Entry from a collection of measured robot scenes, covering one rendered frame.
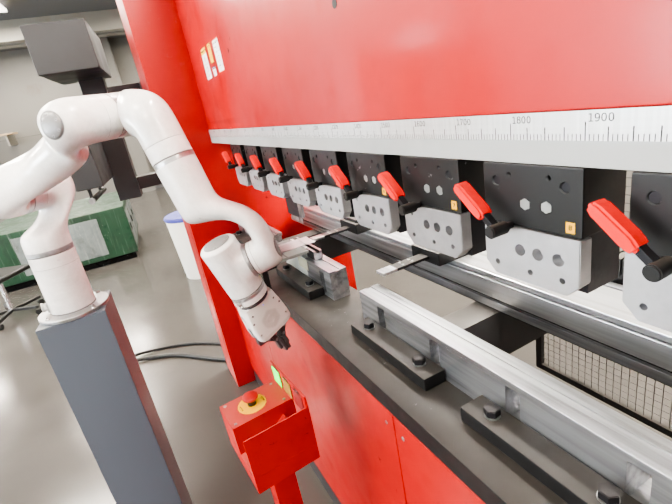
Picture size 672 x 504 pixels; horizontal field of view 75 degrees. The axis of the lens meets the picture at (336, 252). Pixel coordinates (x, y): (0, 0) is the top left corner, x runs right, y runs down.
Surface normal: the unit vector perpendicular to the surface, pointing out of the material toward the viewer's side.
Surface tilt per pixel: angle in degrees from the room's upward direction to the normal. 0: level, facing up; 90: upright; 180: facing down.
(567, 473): 0
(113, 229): 90
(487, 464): 0
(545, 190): 90
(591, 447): 90
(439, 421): 0
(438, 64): 90
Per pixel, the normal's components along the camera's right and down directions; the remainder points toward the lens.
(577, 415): -0.17, -0.92
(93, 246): 0.40, 0.25
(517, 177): -0.87, 0.30
